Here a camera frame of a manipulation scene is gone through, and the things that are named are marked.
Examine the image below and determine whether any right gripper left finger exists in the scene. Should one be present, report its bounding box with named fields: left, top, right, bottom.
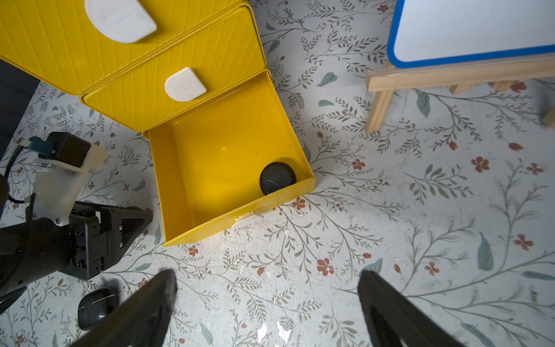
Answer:
left=72, top=269, right=177, bottom=346

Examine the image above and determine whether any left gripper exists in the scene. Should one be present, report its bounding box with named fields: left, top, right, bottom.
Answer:
left=1, top=202, right=153, bottom=304

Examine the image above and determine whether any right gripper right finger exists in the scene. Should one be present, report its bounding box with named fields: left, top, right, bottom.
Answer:
left=357, top=270, right=462, bottom=346

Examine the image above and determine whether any black square earphone case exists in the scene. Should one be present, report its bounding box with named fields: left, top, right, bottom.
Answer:
left=77, top=287, right=119, bottom=331

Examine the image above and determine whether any black round earphone case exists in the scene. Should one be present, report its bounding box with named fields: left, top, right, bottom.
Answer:
left=260, top=162, right=297, bottom=195

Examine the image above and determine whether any yellow drawer cabinet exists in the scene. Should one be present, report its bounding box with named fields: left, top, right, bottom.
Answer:
left=0, top=0, right=267, bottom=133

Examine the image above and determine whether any yellow drawer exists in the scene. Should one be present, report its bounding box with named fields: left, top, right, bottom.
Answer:
left=147, top=71, right=316, bottom=247
left=1, top=1, right=242, bottom=95
left=82, top=3, right=267, bottom=132

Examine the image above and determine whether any wooden easel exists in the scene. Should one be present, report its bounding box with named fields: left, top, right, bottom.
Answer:
left=365, top=53, right=554, bottom=133

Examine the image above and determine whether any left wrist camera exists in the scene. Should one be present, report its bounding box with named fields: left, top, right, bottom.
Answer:
left=19, top=132, right=107, bottom=226

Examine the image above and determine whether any white board blue frame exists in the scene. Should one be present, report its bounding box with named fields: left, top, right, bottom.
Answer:
left=387, top=0, right=554, bottom=68

